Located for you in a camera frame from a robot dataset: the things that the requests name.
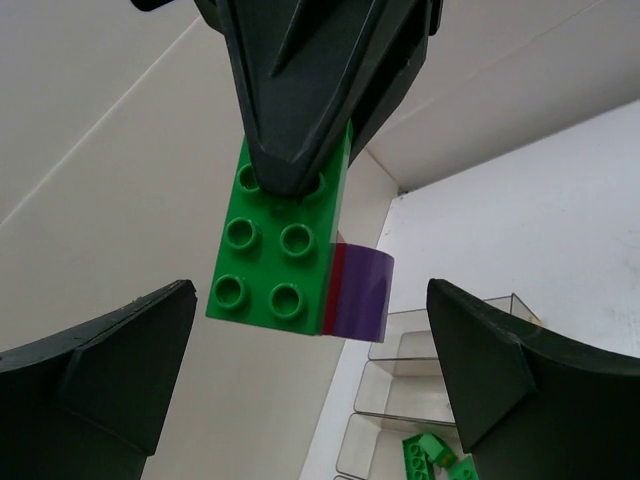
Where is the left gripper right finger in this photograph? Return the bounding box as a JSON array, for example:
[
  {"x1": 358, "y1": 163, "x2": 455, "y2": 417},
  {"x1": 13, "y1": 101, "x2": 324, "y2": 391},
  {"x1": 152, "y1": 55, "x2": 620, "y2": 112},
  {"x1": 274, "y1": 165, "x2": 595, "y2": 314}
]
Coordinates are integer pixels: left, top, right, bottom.
[{"x1": 426, "y1": 279, "x2": 639, "y2": 479}]

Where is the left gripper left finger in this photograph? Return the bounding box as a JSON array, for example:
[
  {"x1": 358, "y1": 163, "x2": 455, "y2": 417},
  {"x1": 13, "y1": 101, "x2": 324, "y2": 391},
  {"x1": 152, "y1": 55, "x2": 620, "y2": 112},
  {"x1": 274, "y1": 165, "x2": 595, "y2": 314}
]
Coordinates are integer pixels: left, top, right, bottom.
[{"x1": 1, "y1": 280, "x2": 196, "y2": 479}]

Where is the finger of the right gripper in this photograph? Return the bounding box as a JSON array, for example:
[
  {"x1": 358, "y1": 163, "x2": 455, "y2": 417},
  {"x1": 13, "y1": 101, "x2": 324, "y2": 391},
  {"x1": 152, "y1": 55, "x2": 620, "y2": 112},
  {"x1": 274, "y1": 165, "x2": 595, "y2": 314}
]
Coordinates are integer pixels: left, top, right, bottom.
[{"x1": 196, "y1": 0, "x2": 443, "y2": 195}]

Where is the green two-stud brick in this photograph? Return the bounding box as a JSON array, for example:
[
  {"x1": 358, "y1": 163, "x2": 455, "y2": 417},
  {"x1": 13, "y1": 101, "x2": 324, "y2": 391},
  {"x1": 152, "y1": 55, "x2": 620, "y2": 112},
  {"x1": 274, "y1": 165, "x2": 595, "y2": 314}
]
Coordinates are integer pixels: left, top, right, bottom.
[{"x1": 448, "y1": 456, "x2": 479, "y2": 480}]

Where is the red rectangular brick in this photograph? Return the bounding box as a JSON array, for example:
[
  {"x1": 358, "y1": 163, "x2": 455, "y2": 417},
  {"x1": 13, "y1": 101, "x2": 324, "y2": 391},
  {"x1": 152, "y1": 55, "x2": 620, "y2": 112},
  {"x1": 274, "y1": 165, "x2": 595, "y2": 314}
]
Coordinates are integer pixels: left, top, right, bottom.
[{"x1": 402, "y1": 434, "x2": 435, "y2": 480}]

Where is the green and red brick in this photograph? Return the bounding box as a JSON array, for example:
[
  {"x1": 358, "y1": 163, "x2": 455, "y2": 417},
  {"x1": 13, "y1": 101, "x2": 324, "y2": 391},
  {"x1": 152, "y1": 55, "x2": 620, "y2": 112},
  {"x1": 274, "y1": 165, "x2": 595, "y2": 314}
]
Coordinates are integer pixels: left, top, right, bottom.
[{"x1": 205, "y1": 126, "x2": 353, "y2": 336}]

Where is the purple flower brick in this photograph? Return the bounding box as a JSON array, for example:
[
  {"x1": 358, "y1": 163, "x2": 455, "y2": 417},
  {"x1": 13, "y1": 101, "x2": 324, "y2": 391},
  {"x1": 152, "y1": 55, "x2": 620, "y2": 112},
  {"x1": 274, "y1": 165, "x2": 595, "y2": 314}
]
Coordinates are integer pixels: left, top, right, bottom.
[{"x1": 325, "y1": 243, "x2": 394, "y2": 343}]

